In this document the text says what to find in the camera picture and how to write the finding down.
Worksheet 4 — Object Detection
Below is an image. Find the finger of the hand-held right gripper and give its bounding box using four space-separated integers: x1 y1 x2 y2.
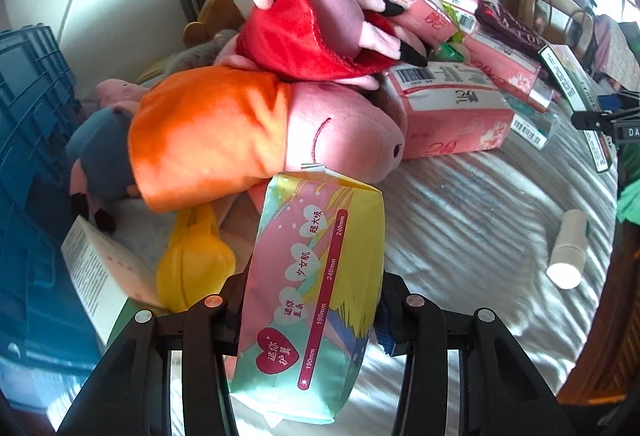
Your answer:
571 110 627 133

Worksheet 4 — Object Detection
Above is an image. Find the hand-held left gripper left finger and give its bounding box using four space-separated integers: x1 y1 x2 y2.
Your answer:
55 273 249 436

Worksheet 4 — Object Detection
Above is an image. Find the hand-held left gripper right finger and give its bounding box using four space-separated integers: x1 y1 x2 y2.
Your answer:
373 272 583 436

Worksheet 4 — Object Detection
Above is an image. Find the black green white carton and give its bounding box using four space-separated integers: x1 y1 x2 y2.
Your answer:
539 44 614 173

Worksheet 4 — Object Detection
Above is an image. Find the pastel sanitary pad packet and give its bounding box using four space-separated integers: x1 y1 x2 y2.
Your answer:
227 164 386 425

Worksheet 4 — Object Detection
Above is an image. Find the large pink tissue pack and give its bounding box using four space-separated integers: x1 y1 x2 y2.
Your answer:
382 60 516 161

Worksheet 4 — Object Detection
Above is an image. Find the pig plush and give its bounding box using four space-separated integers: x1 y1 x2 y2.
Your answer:
216 0 431 91
65 78 152 235
128 68 406 215

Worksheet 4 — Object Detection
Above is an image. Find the blue plastic crate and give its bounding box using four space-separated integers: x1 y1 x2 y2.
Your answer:
0 26 109 369

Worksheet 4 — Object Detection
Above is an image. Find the yellow plush toy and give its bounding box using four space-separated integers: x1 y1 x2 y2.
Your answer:
156 203 237 313

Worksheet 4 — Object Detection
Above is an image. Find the clear packet with barcode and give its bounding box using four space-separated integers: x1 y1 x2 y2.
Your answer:
510 103 559 149

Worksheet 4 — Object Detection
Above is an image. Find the green cloth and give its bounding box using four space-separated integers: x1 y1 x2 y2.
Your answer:
616 180 640 223

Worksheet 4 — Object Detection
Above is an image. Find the wooden chair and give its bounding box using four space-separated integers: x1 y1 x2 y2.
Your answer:
520 0 597 62

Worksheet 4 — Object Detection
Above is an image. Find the white cylinder bottle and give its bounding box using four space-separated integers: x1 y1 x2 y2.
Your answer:
545 209 591 289

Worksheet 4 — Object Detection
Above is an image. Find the white carton with pink print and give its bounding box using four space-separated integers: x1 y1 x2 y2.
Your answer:
61 215 166 348

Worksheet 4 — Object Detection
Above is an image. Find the small green packet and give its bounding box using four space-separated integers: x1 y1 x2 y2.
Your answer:
434 40 469 64

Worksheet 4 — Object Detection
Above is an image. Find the white and green packet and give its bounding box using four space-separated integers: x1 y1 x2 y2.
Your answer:
419 0 482 35

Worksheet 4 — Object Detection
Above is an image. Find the pig plush in blue dress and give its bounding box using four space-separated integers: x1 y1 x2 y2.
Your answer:
65 78 152 235

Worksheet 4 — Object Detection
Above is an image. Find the grey plush toy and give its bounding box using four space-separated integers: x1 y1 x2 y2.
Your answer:
165 30 242 77

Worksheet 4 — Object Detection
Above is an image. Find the brown bear plush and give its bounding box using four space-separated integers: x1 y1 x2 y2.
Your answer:
182 0 291 47

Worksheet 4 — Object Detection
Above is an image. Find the wooden bed frame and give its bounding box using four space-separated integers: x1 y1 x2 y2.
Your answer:
556 236 640 418

